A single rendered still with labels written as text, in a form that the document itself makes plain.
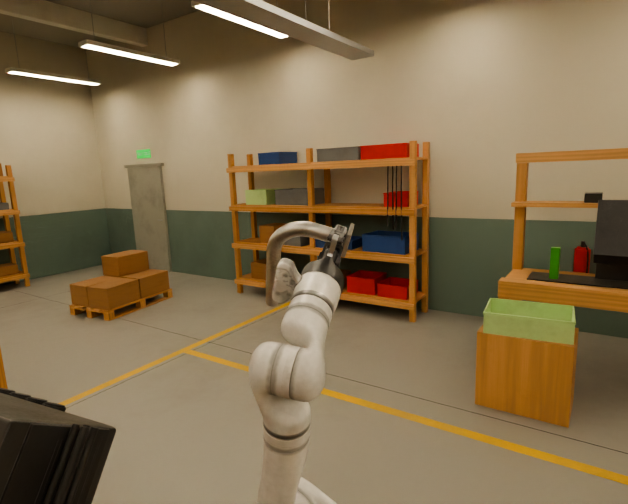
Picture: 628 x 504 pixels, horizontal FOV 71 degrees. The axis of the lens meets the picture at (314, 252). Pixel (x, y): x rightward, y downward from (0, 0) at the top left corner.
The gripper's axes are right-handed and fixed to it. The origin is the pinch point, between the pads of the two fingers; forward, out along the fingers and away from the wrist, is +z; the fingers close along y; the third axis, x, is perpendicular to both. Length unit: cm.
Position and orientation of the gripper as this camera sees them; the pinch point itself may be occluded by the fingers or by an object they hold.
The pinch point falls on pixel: (337, 239)
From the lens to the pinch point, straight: 83.8
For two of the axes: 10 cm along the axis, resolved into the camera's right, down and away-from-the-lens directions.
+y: 1.8, -7.4, -6.5
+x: -9.5, -3.0, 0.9
